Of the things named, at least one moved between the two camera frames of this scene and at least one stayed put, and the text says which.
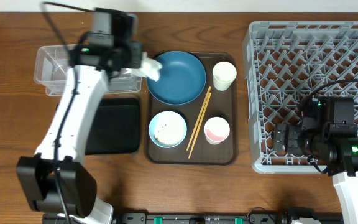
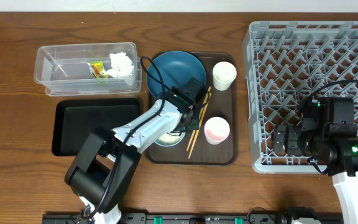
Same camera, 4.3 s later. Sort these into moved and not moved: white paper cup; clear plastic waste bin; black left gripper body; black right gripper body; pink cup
Moved: black left gripper body
Not moved: black right gripper body; pink cup; clear plastic waste bin; white paper cup
